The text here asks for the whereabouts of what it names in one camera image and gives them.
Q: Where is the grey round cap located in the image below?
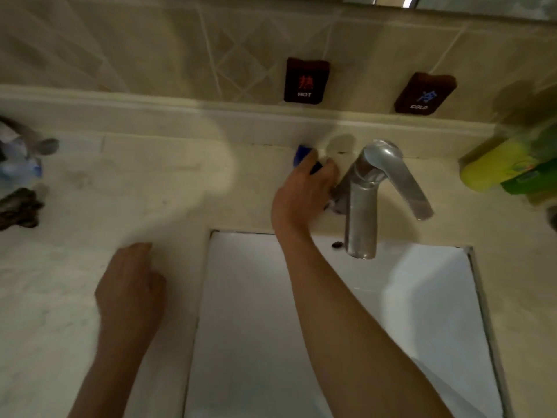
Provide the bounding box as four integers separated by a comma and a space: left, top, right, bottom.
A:
30, 136, 60, 157

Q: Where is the brown hair claw clip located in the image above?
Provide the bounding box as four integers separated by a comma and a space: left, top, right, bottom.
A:
0, 188, 45, 231

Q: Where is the blue cloth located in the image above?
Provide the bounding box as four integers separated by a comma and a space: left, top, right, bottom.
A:
294, 144, 324, 175

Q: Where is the person's left hand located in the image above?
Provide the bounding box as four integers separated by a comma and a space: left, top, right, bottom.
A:
94, 242, 168, 358

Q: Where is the yellow bottle white flip cap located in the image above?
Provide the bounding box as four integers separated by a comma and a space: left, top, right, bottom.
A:
459, 139, 540, 193

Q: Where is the dark red sign blue symbol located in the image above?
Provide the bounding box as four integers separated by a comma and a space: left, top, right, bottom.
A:
393, 72, 458, 115

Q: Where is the wall mirror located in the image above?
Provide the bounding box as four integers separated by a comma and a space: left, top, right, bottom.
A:
343, 0, 557, 22

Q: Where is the green shampoo bottle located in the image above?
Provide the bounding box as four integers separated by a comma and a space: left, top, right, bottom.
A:
500, 160, 557, 205

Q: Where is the person's right hand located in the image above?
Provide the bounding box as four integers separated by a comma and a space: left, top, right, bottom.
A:
270, 150, 340, 242

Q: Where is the person's right forearm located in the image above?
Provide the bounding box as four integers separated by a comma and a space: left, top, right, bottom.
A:
276, 232, 453, 418

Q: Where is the white blue printed tube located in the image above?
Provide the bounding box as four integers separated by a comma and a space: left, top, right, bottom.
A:
0, 134, 44, 188

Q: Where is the chrome faucet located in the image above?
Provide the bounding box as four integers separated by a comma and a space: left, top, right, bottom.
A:
328, 140, 435, 261

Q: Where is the white rectangular sink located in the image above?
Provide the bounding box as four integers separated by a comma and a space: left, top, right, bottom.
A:
182, 230, 514, 418

